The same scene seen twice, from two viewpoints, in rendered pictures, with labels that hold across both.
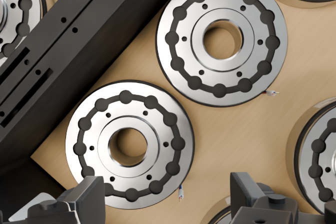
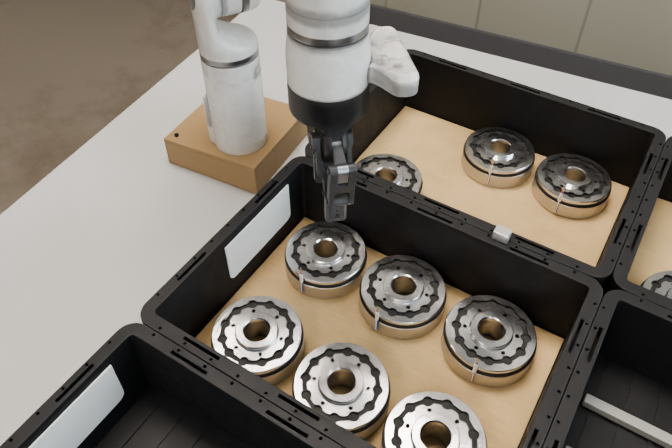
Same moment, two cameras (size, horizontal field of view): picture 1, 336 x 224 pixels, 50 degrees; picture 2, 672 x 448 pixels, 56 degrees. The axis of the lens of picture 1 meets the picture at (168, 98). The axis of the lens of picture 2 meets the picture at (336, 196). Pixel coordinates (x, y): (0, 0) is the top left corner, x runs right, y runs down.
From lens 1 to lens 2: 59 cm
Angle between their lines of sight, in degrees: 44
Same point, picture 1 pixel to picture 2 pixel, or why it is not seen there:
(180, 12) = (414, 266)
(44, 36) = (381, 182)
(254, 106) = (364, 331)
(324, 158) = (339, 356)
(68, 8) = (396, 188)
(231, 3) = (427, 288)
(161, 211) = (279, 288)
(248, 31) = (412, 297)
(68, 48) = (377, 191)
